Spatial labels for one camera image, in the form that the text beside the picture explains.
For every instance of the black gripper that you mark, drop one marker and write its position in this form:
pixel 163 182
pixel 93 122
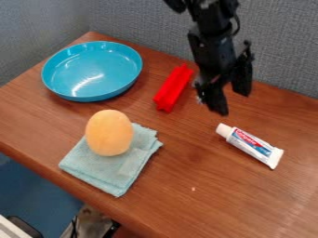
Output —
pixel 220 59

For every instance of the white toothpaste tube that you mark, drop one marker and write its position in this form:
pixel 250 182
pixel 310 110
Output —
pixel 266 153

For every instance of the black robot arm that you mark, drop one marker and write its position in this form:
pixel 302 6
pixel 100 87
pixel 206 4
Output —
pixel 214 16

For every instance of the blue plate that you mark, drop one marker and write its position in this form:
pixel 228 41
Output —
pixel 92 71

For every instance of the red plastic block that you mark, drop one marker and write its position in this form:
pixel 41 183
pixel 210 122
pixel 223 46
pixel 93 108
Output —
pixel 172 88

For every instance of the orange egg-shaped ball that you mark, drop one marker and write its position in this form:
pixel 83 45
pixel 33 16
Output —
pixel 108 133

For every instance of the light blue folded cloth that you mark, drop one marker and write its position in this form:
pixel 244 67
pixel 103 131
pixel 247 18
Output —
pixel 112 173

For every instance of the metal table leg bracket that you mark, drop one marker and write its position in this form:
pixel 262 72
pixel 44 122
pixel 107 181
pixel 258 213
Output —
pixel 89 224

